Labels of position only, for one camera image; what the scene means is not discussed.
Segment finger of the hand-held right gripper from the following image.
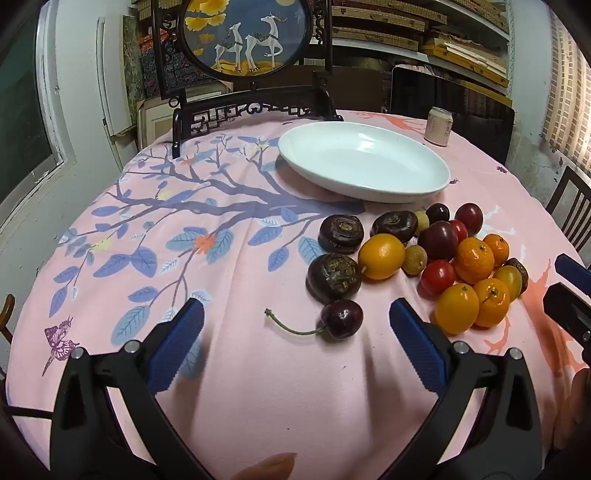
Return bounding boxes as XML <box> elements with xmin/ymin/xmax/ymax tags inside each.
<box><xmin>543</xmin><ymin>282</ymin><xmax>591</xmax><ymax>344</ymax></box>
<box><xmin>555</xmin><ymin>254</ymin><xmax>591</xmax><ymax>296</ymax></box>

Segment pale drink can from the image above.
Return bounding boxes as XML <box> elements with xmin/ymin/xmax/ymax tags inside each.
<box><xmin>424</xmin><ymin>106</ymin><xmax>452</xmax><ymax>147</ymax></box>

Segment dark red plum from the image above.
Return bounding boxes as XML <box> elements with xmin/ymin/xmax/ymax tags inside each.
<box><xmin>455</xmin><ymin>203</ymin><xmax>484</xmax><ymax>235</ymax></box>

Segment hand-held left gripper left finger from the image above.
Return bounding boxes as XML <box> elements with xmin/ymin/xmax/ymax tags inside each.
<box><xmin>50</xmin><ymin>298</ymin><xmax>205</xmax><ymax>480</ymax></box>

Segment large dark purple plum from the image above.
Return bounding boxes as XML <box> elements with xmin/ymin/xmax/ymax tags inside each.
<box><xmin>417</xmin><ymin>220</ymin><xmax>460</xmax><ymax>264</ymax></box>

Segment round deer picture table screen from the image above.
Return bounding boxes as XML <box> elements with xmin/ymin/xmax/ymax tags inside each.
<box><xmin>152</xmin><ymin>0</ymin><xmax>345</xmax><ymax>158</ymax></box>

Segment shelf with flat boxes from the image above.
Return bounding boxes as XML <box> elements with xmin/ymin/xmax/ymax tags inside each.
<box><xmin>323</xmin><ymin>0</ymin><xmax>515</xmax><ymax>97</ymax></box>

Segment black chair back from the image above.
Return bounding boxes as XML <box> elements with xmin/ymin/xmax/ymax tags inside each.
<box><xmin>390</xmin><ymin>65</ymin><xmax>516</xmax><ymax>163</ymax></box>

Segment patterned framed panels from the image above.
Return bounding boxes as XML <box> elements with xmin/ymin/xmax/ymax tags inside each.
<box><xmin>121</xmin><ymin>14</ymin><xmax>160</xmax><ymax>102</ymax></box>

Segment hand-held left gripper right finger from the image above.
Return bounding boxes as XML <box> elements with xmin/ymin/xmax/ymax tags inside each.
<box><xmin>389</xmin><ymin>298</ymin><xmax>555</xmax><ymax>480</ymax></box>

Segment white oval plate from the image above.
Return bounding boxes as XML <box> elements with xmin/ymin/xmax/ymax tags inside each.
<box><xmin>277</xmin><ymin>121</ymin><xmax>451</xmax><ymax>204</ymax></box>

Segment wooden chair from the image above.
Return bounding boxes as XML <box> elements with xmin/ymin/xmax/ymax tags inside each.
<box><xmin>545</xmin><ymin>165</ymin><xmax>591</xmax><ymax>254</ymax></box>

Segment person's left hand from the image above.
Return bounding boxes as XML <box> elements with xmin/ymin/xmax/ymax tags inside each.
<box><xmin>230</xmin><ymin>452</ymin><xmax>297</xmax><ymax>480</ymax></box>

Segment window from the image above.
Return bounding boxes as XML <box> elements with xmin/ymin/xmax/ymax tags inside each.
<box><xmin>0</xmin><ymin>0</ymin><xmax>78</xmax><ymax>227</ymax></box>

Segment small dark purple plum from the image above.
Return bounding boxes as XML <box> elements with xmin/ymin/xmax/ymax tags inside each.
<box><xmin>425</xmin><ymin>203</ymin><xmax>451</xmax><ymax>226</ymax></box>

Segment dark cherry with stem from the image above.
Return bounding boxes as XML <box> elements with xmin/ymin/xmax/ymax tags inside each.
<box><xmin>264</xmin><ymin>299</ymin><xmax>364</xmax><ymax>342</ymax></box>

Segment orange mandarin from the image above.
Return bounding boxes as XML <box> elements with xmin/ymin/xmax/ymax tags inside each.
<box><xmin>472</xmin><ymin>277</ymin><xmax>511</xmax><ymax>329</ymax></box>
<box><xmin>454</xmin><ymin>237</ymin><xmax>496</xmax><ymax>285</ymax></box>
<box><xmin>483</xmin><ymin>233</ymin><xmax>511</xmax><ymax>268</ymax></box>

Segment chocolate donut on table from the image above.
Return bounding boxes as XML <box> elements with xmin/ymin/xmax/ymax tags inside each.
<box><xmin>370</xmin><ymin>210</ymin><xmax>419</xmax><ymax>244</ymax></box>

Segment yellow cherry tomato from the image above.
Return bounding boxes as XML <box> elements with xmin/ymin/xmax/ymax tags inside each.
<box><xmin>493</xmin><ymin>265</ymin><xmax>523</xmax><ymax>301</ymax></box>
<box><xmin>434</xmin><ymin>283</ymin><xmax>481</xmax><ymax>336</ymax></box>
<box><xmin>358</xmin><ymin>233</ymin><xmax>406</xmax><ymax>281</ymax></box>

